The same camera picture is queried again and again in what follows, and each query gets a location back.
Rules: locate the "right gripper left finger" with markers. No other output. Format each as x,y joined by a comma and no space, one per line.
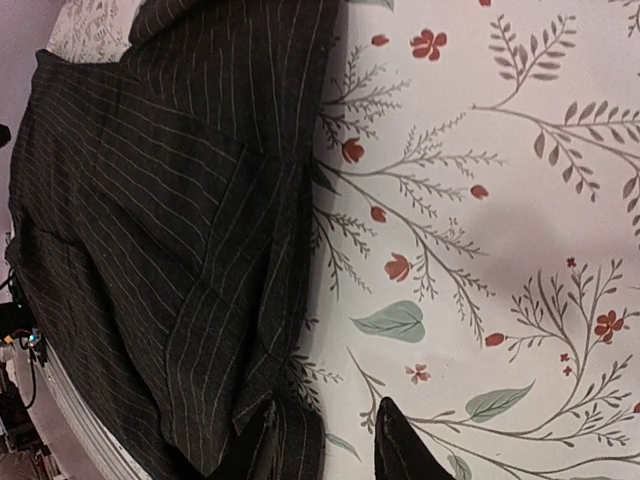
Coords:
251,457

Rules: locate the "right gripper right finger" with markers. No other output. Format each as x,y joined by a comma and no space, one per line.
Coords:
399,453

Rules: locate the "black striped garment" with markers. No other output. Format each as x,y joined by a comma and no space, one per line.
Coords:
162,210

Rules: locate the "floral patterned table mat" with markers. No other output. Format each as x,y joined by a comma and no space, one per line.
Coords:
476,237

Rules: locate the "aluminium front rail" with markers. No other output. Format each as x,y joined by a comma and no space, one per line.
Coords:
82,446

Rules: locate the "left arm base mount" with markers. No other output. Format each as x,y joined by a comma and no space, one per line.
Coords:
18,324

